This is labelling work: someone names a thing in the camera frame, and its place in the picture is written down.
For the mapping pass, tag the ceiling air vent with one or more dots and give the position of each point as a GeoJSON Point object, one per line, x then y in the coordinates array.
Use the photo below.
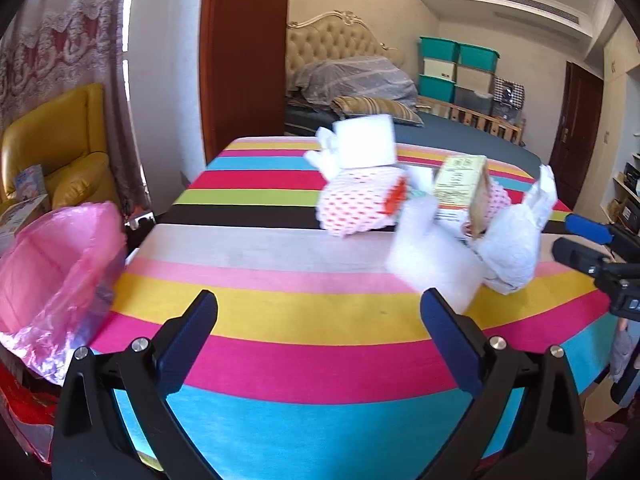
{"type": "Point", "coordinates": [532, 6]}

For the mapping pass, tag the yellow leather armchair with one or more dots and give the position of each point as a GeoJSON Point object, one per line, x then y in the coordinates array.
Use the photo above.
{"type": "Point", "coordinates": [55, 145]}

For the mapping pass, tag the black box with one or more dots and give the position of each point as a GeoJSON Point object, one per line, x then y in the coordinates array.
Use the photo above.
{"type": "Point", "coordinates": [632, 176]}

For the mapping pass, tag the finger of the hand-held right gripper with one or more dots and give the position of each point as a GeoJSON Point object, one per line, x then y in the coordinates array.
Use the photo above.
{"type": "Point", "coordinates": [587, 226]}
{"type": "Point", "coordinates": [575, 255]}

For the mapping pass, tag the teal storage box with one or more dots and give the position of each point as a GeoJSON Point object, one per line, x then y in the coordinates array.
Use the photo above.
{"type": "Point", "coordinates": [437, 47]}
{"type": "Point", "coordinates": [436, 87]}
{"type": "Point", "coordinates": [479, 56]}

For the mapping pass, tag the wooden crib rail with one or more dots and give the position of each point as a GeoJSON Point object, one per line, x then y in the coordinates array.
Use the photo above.
{"type": "Point", "coordinates": [480, 120]}

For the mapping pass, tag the brown wooden door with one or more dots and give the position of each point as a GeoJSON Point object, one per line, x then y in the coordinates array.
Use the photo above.
{"type": "Point", "coordinates": [577, 130]}

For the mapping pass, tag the white cardboard box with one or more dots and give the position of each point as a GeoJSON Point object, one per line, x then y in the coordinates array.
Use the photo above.
{"type": "Point", "coordinates": [365, 140]}

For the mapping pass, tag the striped pillow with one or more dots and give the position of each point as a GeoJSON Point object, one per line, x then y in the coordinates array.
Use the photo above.
{"type": "Point", "coordinates": [380, 109]}

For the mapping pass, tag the pink plastic bag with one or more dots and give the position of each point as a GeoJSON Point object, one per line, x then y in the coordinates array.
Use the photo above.
{"type": "Point", "coordinates": [605, 442]}

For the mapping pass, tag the red plastic bag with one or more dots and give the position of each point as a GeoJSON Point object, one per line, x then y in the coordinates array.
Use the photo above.
{"type": "Point", "coordinates": [25, 410]}

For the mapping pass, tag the lace curtain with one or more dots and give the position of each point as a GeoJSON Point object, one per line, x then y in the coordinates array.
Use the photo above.
{"type": "Point", "coordinates": [65, 35]}

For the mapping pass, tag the colourful small box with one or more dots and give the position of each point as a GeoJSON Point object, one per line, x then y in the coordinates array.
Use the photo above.
{"type": "Point", "coordinates": [30, 180]}

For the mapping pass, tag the pink dotted wrapper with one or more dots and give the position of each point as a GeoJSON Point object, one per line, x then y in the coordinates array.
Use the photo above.
{"type": "Point", "coordinates": [498, 200]}
{"type": "Point", "coordinates": [357, 205]}

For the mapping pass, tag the checkered bag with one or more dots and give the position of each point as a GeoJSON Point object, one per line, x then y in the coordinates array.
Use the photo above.
{"type": "Point", "coordinates": [509, 89]}

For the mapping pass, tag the striped colourful tablecloth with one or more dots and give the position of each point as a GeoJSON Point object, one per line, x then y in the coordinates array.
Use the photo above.
{"type": "Point", "coordinates": [300, 285]}

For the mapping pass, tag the white wardrobe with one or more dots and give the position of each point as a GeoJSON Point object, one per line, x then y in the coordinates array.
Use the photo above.
{"type": "Point", "coordinates": [620, 85]}

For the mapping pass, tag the clear storage box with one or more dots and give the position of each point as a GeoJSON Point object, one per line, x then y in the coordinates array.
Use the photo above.
{"type": "Point", "coordinates": [472, 100]}

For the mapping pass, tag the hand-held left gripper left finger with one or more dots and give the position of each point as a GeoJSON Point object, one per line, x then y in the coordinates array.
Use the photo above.
{"type": "Point", "coordinates": [185, 345]}

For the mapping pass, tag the white storage box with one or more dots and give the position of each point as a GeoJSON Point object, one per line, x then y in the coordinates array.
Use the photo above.
{"type": "Point", "coordinates": [475, 77]}
{"type": "Point", "coordinates": [440, 68]}

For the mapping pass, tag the brown wooden wardrobe panel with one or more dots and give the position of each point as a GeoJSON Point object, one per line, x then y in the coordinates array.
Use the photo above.
{"type": "Point", "coordinates": [245, 60]}

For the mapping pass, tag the pink trash bag bin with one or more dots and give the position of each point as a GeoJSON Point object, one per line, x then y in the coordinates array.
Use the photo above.
{"type": "Point", "coordinates": [50, 270]}

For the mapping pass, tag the bed with blue sheet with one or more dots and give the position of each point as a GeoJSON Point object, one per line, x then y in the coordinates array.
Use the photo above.
{"type": "Point", "coordinates": [450, 132]}

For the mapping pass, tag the white paper towel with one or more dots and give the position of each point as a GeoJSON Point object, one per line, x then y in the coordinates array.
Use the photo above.
{"type": "Point", "coordinates": [430, 260]}

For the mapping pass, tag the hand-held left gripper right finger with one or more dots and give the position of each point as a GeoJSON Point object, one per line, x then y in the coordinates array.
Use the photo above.
{"type": "Point", "coordinates": [445, 330]}

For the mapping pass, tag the beige tufted headboard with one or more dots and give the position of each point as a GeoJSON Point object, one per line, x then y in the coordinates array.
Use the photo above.
{"type": "Point", "coordinates": [330, 35]}

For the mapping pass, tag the grey blanket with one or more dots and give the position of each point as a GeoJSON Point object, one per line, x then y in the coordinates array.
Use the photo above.
{"type": "Point", "coordinates": [355, 77]}

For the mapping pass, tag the dark storage box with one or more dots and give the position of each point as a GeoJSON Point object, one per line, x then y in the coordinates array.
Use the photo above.
{"type": "Point", "coordinates": [506, 110]}

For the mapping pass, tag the yellow green carton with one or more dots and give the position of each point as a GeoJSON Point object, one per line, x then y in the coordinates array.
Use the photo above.
{"type": "Point", "coordinates": [457, 185]}

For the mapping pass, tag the small white plastic bag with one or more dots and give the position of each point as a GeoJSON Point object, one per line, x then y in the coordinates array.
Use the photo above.
{"type": "Point", "coordinates": [322, 152]}

